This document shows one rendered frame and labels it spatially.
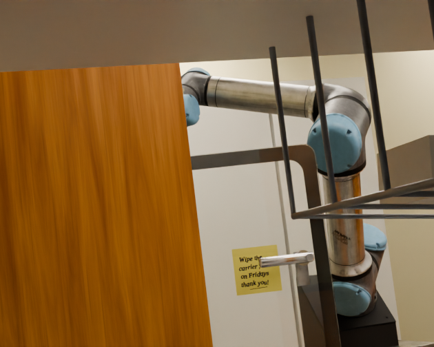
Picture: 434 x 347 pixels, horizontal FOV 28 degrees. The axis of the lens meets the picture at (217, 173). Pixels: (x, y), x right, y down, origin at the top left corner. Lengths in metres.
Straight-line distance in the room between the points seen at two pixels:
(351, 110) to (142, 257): 0.74
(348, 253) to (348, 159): 0.28
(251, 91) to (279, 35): 1.51
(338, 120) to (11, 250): 0.83
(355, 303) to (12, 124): 1.06
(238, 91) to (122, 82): 0.73
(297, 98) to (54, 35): 1.55
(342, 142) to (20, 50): 1.39
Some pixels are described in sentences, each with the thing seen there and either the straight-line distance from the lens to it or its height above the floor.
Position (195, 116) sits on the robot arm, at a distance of 2.00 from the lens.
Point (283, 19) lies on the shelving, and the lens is 0.51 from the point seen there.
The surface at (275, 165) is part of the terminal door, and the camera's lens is 1.45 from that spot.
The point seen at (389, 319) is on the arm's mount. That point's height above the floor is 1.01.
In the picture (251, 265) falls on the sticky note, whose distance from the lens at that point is 1.43.
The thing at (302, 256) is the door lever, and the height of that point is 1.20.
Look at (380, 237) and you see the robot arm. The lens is 2.22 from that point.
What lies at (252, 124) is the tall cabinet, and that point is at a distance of 4.83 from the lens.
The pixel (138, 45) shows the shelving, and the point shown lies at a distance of 0.53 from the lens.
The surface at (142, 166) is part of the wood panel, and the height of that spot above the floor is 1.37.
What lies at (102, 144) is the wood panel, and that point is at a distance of 1.34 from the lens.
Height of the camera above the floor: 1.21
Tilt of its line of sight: 6 degrees up
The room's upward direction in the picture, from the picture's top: 7 degrees counter-clockwise
